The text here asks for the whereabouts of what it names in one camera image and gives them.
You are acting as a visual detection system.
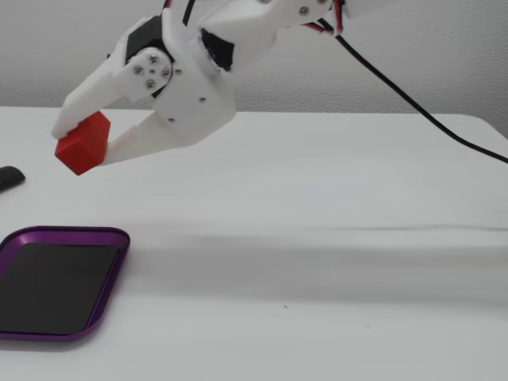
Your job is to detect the black cable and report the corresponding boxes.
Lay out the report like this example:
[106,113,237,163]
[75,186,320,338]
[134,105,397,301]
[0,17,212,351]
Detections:
[334,33,508,164]

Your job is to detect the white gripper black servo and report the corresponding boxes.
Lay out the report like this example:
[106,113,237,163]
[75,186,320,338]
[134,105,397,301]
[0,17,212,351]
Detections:
[52,0,236,164]

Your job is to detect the red and white servo wires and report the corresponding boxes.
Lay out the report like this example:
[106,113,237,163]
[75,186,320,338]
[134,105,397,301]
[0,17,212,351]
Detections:
[303,0,347,37]

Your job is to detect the black rounded object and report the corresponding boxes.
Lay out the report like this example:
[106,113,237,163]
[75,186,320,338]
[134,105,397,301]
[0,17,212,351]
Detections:
[0,166,27,194]

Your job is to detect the purple tray with black mat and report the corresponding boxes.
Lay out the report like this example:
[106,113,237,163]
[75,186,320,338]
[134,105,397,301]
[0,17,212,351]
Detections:
[0,225,131,343]

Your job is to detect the red perforated cube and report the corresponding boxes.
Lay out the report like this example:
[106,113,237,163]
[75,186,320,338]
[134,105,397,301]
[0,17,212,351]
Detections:
[54,110,112,176]

